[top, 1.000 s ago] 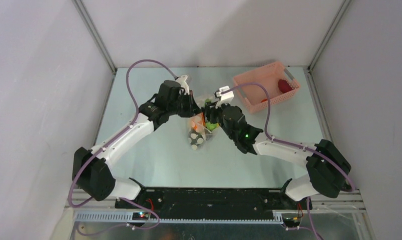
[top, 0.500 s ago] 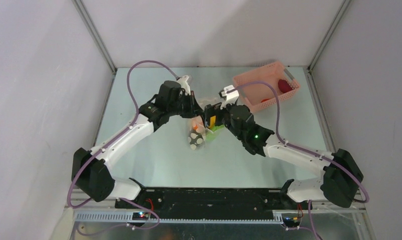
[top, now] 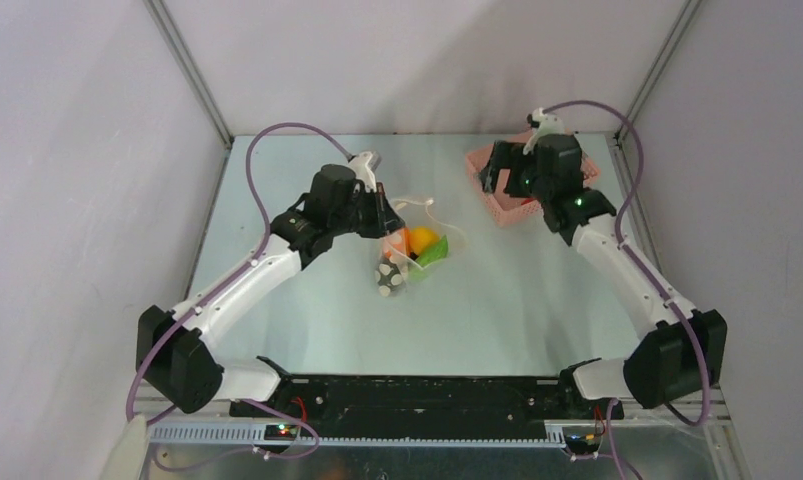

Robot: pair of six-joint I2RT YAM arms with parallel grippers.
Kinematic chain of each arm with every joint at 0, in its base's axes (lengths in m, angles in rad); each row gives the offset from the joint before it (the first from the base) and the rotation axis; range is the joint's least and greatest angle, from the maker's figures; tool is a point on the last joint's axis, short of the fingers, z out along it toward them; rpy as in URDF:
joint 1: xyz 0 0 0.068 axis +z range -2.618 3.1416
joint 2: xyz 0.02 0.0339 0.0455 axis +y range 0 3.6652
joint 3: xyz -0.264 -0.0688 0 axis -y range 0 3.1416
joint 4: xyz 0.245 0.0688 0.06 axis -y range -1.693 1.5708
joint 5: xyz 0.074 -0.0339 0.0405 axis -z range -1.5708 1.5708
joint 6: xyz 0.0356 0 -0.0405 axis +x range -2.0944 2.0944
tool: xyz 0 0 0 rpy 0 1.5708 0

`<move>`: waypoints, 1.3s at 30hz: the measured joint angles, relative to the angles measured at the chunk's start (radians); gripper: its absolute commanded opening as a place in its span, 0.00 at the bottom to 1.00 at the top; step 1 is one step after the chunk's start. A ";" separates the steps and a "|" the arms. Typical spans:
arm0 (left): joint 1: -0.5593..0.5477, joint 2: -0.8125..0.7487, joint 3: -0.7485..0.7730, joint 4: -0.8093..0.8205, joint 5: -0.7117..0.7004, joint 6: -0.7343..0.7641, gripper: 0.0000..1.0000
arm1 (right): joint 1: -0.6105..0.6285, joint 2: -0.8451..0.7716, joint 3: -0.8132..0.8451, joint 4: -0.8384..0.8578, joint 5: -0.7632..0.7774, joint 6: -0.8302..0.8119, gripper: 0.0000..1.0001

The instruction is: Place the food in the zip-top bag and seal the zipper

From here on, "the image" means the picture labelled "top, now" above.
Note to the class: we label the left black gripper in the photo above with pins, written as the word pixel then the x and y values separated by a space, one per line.
pixel 386 220

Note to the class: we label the green cucumber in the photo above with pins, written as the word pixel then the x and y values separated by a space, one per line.
pixel 425 263

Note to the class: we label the dark green avocado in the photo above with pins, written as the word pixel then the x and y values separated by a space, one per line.
pixel 390 279

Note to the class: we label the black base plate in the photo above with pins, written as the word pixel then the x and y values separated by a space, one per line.
pixel 373 407

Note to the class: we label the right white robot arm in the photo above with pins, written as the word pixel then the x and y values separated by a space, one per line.
pixel 681 347

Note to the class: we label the orange fruit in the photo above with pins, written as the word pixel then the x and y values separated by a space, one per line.
pixel 396 244

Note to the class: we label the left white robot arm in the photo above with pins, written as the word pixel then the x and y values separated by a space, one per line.
pixel 178 350

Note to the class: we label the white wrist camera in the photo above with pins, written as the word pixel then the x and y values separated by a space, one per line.
pixel 364 166
pixel 542 124

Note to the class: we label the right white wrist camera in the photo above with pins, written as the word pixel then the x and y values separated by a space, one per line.
pixel 542 124

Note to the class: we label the pink plastic basket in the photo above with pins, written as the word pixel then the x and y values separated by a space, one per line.
pixel 509 209

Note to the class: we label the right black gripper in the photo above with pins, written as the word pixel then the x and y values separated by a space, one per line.
pixel 502 164

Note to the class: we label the yellow lemon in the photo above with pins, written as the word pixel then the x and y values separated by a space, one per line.
pixel 421 238

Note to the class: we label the clear dotted zip top bag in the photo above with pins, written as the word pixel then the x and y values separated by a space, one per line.
pixel 411 254

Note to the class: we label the aluminium frame rail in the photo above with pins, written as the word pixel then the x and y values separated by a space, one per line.
pixel 235 422

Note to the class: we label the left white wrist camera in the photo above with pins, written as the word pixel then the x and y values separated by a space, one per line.
pixel 364 166

